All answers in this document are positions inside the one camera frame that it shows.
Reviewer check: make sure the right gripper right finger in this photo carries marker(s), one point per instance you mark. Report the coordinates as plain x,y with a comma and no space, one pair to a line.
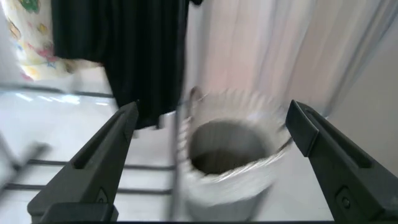
351,177

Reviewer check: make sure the white curtain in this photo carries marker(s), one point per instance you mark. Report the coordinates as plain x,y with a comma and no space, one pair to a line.
248,46

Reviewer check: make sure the black clothes rack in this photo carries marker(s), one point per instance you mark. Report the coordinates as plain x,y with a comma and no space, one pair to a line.
143,167

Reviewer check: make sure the black garment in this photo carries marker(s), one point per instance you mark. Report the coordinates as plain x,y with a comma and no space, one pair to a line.
124,46

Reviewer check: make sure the cream printed garment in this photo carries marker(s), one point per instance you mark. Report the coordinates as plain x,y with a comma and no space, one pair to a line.
28,46

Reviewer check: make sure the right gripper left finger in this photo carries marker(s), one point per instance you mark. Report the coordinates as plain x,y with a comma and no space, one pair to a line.
90,174

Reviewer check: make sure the white laundry basket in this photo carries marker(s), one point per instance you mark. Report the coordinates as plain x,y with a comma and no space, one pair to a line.
236,186

